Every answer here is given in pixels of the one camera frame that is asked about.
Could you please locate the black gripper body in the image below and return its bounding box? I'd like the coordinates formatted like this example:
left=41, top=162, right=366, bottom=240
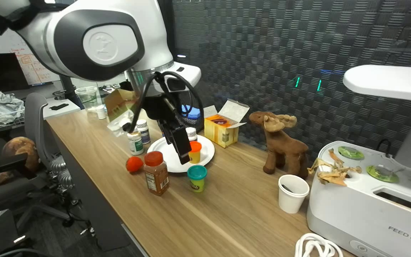
left=139, top=92, right=188, bottom=133

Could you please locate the small white bottle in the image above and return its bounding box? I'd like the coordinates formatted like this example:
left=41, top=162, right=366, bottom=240
left=184, top=126, right=198, bottom=143

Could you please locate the white pill bottle blue label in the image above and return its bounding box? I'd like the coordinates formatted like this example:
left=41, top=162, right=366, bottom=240
left=135, top=119, right=151, bottom=146

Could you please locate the teal lid play-dough tub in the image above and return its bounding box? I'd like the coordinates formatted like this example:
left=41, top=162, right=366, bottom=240
left=185, top=165, right=208, bottom=195

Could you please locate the orange lid spice jar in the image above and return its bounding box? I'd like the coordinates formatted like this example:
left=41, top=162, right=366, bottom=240
left=142, top=150, right=171, bottom=197

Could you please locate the white pill bottle green label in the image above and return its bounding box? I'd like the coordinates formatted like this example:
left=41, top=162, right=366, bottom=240
left=125, top=130, right=145, bottom=157

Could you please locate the white paper plate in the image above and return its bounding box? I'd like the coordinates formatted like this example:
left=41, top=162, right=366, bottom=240
left=145, top=135, right=215, bottom=175

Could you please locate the red strawberry toy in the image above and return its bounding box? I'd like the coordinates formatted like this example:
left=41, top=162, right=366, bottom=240
left=124, top=156, right=145, bottom=175

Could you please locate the blue folded cloth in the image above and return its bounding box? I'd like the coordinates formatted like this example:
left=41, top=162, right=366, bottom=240
left=181, top=105, right=202, bottom=120

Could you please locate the open yellow cardboard box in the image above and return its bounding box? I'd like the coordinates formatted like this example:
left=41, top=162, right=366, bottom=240
left=202, top=99, right=251, bottom=150

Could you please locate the clear plastic cup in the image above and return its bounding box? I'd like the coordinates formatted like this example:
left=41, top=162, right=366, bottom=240
left=74, top=85, right=102, bottom=120

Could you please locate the black remote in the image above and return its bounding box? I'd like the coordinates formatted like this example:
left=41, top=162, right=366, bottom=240
left=47, top=102, right=69, bottom=112

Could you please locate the white paper cup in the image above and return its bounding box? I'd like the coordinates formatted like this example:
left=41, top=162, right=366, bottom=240
left=276, top=173, right=311, bottom=216

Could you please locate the black office chair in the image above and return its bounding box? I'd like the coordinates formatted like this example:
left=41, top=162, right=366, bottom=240
left=4, top=90, right=97, bottom=240

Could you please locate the brown round plush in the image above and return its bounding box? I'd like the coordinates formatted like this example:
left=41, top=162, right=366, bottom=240
left=0, top=136, right=41, bottom=189

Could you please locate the dried brown plant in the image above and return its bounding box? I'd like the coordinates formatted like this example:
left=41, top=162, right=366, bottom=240
left=309, top=149, right=359, bottom=187

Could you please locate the black looped gripper cable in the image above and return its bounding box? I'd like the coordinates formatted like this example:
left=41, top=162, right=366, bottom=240
left=121, top=70, right=205, bottom=135

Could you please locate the brown wrist camera block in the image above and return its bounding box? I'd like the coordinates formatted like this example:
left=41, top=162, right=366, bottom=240
left=104, top=89, right=139, bottom=123

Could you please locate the thick white cable coil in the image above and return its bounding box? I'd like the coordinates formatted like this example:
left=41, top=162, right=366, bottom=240
left=294, top=232, right=345, bottom=257

